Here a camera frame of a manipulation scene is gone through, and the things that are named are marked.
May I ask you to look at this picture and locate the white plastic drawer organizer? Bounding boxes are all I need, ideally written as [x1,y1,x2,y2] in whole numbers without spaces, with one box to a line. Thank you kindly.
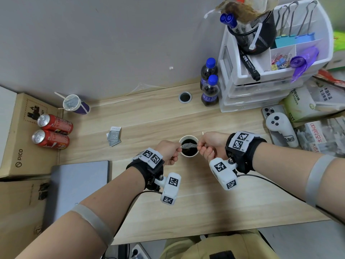
[217,0,335,113]

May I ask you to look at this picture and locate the white box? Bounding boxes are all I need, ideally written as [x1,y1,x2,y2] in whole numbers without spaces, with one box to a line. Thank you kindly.
[0,86,18,150]

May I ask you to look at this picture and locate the grey sachet packets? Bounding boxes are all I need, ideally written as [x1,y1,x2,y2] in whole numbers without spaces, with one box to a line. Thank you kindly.
[106,126,122,147]

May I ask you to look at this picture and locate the white wrist camera with markers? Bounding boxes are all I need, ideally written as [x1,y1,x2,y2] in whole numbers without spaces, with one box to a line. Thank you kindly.
[155,172,182,206]
[209,158,238,191]

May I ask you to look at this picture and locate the teal large binder clip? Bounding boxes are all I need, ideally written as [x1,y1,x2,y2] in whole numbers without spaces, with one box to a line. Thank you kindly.
[275,4,297,49]

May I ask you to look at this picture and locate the printed cardboard box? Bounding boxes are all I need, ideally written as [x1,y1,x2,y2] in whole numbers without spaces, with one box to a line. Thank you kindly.
[0,93,65,179]

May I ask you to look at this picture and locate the clear plastic wrapper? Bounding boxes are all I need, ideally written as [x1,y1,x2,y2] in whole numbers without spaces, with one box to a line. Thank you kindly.
[129,82,160,95]

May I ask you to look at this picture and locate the black marker pen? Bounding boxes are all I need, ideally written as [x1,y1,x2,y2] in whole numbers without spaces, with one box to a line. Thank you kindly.
[239,49,261,82]

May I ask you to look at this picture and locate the black wrist strap with markers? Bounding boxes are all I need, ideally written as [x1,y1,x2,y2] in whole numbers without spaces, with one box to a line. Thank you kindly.
[225,131,267,175]
[126,148,165,191]

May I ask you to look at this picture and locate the green package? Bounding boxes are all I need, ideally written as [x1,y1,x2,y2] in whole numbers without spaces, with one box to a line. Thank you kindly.
[333,31,345,56]

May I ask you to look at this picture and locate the white paper cup with coffee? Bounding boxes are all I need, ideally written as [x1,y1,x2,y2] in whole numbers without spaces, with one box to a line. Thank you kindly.
[179,135,200,157]

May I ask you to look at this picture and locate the metal desk cable grommet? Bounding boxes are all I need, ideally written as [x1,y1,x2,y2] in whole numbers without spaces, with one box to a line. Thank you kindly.
[178,91,193,104]

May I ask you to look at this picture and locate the plain cardboard box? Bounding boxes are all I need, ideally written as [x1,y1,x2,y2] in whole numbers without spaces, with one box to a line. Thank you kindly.
[0,175,54,259]

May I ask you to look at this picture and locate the black camera cable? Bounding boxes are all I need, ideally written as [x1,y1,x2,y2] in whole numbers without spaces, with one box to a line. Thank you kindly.
[237,174,345,225]
[113,190,163,240]

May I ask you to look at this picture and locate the person's left hand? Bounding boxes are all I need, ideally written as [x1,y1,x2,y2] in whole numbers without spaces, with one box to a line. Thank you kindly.
[153,140,183,166]

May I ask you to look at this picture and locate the person's right forearm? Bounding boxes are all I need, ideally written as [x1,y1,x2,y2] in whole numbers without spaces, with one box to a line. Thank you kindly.
[252,149,345,222]

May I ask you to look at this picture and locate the black mesh pen holder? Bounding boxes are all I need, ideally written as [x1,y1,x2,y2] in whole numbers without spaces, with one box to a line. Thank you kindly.
[227,10,278,56]

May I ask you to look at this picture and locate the pile of small colourful clips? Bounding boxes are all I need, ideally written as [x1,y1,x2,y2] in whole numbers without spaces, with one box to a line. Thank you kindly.
[265,52,293,72]

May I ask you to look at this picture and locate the olive trousers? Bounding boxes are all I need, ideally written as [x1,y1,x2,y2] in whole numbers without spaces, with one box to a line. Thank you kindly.
[158,229,273,259]

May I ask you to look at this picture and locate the newsprint pattern box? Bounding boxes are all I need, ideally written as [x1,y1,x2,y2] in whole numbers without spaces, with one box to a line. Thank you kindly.
[295,115,345,157]

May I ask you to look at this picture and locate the person's left forearm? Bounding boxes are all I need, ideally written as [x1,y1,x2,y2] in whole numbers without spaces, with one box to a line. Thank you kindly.
[16,167,148,259]

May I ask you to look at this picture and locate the silver smartphone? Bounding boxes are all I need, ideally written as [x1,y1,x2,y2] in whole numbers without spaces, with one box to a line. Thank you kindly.
[261,105,291,146]

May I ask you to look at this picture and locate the red and white package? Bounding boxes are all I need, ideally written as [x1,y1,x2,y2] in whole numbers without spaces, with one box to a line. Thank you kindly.
[313,68,345,88]

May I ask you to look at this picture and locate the dark soda bottle blue cap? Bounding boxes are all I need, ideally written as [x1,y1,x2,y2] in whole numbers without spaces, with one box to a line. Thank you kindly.
[200,58,219,90]
[201,74,222,107]

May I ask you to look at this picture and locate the red soda can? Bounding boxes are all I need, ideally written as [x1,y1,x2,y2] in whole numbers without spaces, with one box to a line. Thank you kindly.
[31,129,70,150]
[37,114,74,135]

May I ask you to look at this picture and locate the white power strip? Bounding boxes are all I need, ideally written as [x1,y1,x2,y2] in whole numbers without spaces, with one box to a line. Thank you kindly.
[130,244,152,259]

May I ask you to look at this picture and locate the grey elastic armband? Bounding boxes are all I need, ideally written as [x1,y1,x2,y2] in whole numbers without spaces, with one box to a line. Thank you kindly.
[71,203,115,247]
[305,154,337,208]

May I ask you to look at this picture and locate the person's right hand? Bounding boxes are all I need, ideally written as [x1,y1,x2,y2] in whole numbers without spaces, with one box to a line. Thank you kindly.
[197,131,231,163]

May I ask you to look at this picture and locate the blue large binder clip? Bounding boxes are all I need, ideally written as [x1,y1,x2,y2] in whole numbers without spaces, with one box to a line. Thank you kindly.
[295,0,319,43]

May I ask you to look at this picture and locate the crumpled brown paper wrapper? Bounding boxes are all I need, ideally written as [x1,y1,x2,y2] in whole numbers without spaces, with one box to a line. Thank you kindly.
[215,0,280,24]

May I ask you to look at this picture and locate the white handheld controller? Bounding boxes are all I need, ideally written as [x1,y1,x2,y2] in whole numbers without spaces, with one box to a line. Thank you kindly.
[265,112,300,148]

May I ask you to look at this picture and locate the blue capped markers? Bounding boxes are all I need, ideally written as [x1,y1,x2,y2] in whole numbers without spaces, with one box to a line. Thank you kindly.
[219,12,238,29]

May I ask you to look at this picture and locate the purple and white paper cup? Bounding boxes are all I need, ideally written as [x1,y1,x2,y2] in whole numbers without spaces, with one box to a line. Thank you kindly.
[63,94,90,116]

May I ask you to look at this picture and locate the purple plastic pouch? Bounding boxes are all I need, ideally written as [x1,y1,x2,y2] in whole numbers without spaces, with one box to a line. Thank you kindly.
[289,46,320,83]

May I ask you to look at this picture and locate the white and green plastic bag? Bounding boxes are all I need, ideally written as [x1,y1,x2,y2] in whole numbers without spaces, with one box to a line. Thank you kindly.
[281,78,345,123]

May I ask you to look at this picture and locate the grey laptop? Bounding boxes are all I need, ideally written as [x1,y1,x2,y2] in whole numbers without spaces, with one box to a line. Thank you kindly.
[43,160,111,230]

